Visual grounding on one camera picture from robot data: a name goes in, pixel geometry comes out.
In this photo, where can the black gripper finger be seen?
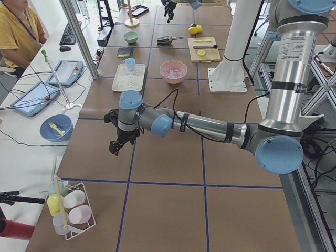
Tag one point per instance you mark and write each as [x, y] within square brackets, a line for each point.
[115, 146]
[170, 16]
[166, 11]

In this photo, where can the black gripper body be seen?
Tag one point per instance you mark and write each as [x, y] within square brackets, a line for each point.
[169, 6]
[125, 135]

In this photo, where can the steel ice scoop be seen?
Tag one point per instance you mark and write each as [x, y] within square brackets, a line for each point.
[167, 40]

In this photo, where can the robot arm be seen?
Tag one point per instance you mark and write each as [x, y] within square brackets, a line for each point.
[275, 141]
[193, 3]

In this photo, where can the pink bowl of ice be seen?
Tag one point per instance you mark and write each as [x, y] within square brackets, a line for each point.
[173, 72]

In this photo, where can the blue plastic cup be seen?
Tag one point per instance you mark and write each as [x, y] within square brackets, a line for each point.
[130, 64]

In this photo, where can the white cup in rack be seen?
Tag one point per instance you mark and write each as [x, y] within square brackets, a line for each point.
[73, 199]

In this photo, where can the pink cup in rack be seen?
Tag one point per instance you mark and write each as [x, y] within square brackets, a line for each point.
[80, 214]

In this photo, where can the yellow cup in rack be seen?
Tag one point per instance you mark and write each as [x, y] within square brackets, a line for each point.
[53, 204]

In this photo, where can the yellow lemon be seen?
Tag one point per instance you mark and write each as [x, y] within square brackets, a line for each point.
[193, 30]
[199, 28]

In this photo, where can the yellow plastic knife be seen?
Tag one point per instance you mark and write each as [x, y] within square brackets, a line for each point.
[201, 40]

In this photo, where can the wooden stand with round base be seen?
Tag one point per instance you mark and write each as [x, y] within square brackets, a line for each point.
[131, 22]

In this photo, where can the green ceramic bowl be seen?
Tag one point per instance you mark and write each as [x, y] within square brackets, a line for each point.
[131, 37]

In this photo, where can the lemon half slice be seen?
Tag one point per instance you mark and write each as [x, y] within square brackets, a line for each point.
[201, 53]

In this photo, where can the wooden cutting board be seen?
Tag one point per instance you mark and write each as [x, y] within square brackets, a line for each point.
[212, 55]

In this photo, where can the blue bowl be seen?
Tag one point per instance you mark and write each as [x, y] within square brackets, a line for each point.
[63, 122]

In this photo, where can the cream bear tray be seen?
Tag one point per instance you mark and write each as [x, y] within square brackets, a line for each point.
[124, 81]

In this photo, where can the metal rod on stand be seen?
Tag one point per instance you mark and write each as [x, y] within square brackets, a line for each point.
[53, 79]

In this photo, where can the clear wine glass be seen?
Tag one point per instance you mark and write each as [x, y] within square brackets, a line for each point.
[130, 72]

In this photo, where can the yellow fork in bowl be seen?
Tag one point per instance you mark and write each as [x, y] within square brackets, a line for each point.
[53, 126]

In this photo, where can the blue teach pendant far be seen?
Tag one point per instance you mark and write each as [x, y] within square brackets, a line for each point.
[68, 71]

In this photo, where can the blue teach pendant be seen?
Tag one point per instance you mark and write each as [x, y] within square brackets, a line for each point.
[35, 99]
[68, 71]

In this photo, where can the blue teach pendant near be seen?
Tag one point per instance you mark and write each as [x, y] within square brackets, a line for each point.
[35, 99]

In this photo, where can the black keyboard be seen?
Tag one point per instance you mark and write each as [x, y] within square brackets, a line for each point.
[68, 37]

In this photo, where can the black computer mouse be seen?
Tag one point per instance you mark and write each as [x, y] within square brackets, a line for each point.
[64, 48]

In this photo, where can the red cylinder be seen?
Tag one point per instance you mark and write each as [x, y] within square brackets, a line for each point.
[16, 230]

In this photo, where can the person in yellow shirt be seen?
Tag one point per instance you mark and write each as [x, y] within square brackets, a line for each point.
[22, 35]

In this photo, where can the white chair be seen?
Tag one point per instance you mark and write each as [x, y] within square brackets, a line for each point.
[306, 121]

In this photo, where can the steel rod handle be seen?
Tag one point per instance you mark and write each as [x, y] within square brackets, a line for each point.
[215, 46]

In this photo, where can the white wire cup rack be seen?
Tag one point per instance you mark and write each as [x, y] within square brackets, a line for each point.
[61, 223]

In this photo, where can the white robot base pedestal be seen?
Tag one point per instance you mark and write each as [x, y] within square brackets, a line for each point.
[229, 75]

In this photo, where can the aluminium frame post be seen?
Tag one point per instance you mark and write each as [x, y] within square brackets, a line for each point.
[72, 19]

